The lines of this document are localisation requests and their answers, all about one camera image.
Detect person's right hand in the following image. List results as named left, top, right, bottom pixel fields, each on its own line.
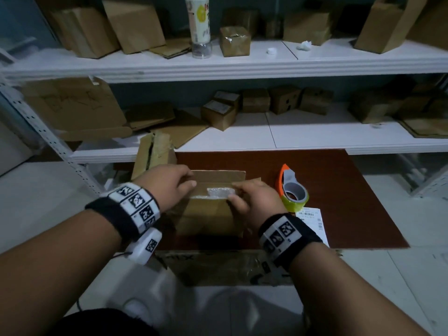
left=226, top=180, right=287, bottom=235

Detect person's left hand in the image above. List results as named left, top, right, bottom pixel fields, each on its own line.
left=133, top=164, right=197, bottom=214

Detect orange tape dispenser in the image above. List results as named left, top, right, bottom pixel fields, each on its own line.
left=274, top=163, right=310, bottom=214

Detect taped cardboard parcel box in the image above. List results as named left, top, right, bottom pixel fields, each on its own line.
left=131, top=132, right=177, bottom=181

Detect clear bubble wrap sheet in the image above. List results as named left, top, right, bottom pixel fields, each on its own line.
left=190, top=186, right=242, bottom=202

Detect cardboard box with cutout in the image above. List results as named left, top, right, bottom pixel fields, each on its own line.
left=167, top=170, right=262, bottom=239

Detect white shipping label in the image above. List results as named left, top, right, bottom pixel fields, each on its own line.
left=295, top=207, right=330, bottom=248

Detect person's left forearm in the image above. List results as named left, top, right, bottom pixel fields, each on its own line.
left=0, top=209, right=123, bottom=336

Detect person's right forearm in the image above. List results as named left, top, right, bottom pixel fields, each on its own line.
left=290, top=243, right=431, bottom=336

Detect plastic bottle with white label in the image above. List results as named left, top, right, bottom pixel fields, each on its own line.
left=184, top=0, right=213, bottom=59

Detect black wristband with marker tags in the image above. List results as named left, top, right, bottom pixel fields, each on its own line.
left=85, top=182, right=161, bottom=242
left=258, top=213, right=323, bottom=273

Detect folded flat cardboard carton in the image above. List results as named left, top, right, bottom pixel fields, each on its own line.
left=125, top=103, right=175, bottom=132

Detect plastic wrapped cardboard base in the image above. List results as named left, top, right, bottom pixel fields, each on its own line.
left=154, top=249, right=343, bottom=287

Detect reddish brown wooden board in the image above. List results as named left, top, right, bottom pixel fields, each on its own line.
left=115, top=149, right=410, bottom=251

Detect white shoe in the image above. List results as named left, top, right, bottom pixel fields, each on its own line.
left=122, top=297, right=151, bottom=322

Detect large flat cardboard sheet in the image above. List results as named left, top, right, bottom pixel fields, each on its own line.
left=21, top=77, right=133, bottom=141

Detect white metal storage rack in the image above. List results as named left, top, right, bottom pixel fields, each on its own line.
left=409, top=164, right=448, bottom=198
left=0, top=38, right=448, bottom=195

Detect small folded cardboard piece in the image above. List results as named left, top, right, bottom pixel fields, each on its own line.
left=149, top=38, right=192, bottom=60

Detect black shorts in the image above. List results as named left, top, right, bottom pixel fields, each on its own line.
left=45, top=308, right=161, bottom=336

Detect pale blue poster panel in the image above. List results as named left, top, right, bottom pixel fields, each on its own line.
left=0, top=0, right=56, bottom=63

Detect thin black cable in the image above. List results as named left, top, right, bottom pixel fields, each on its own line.
left=77, top=253, right=133, bottom=312

